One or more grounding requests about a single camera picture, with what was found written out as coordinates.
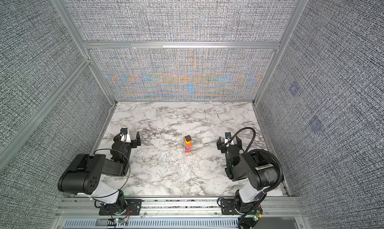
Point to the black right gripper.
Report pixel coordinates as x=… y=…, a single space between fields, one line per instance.
x=221 y=146

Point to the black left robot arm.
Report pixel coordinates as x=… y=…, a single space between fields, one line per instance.
x=83 y=176

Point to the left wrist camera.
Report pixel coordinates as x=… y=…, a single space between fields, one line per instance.
x=123 y=136

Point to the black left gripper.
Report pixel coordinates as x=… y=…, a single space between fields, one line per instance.
x=133 y=143

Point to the dark brown wood block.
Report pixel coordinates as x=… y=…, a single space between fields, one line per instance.
x=188 y=138

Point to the aluminium front rail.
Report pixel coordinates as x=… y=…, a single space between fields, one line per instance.
x=184 y=207

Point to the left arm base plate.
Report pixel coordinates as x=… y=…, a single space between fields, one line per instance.
x=131 y=207

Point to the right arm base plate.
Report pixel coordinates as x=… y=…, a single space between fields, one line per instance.
x=228 y=206

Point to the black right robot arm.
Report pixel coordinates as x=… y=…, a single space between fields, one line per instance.
x=261 y=168

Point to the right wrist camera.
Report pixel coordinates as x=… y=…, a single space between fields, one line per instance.
x=228 y=137

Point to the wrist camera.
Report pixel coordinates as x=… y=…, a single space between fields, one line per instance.
x=228 y=137
x=123 y=136

